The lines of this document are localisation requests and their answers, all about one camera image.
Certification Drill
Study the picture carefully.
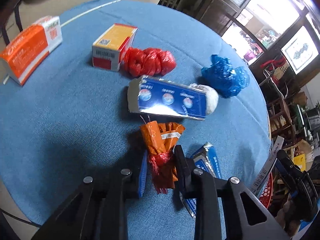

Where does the orange snack wrapper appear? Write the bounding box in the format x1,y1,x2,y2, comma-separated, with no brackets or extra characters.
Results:
140,121,185,194

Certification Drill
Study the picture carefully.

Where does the white plastic bag ball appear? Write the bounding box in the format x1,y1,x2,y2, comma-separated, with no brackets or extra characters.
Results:
189,83,219,115

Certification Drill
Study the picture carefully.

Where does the white long box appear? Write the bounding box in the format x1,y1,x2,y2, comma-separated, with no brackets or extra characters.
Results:
250,136,284,198

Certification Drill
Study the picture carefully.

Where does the red plastic trash basket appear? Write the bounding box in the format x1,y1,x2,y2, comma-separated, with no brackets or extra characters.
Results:
259,174,273,208

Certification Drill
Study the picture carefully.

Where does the right hand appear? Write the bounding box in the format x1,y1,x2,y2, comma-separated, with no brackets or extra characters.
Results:
275,195,301,238

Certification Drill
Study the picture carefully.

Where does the blue silver flattened box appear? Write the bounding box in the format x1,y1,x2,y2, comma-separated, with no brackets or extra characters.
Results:
180,142,222,219

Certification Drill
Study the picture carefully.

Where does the blue tablecloth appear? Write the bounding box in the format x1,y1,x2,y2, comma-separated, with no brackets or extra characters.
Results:
1,0,271,239

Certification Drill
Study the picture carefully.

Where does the wooden chair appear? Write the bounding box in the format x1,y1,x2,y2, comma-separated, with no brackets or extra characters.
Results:
260,69,297,148

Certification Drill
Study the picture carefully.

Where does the blue toothpaste box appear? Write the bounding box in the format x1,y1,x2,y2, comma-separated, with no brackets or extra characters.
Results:
127,75,207,120

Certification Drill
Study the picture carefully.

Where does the blue plastic bag ball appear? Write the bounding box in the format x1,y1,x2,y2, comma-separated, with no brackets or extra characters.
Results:
201,54,250,98

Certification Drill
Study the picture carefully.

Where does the red plastic bag ball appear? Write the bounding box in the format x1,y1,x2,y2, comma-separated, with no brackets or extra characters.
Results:
123,47,176,77

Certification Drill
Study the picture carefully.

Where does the yellow red small box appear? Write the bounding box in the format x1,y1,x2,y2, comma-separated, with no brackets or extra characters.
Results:
92,23,138,72

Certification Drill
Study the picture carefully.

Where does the orange white medicine box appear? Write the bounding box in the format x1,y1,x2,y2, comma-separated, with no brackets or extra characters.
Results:
1,16,63,86

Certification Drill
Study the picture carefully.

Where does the white thin stick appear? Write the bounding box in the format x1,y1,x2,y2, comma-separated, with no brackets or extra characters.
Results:
61,0,121,28

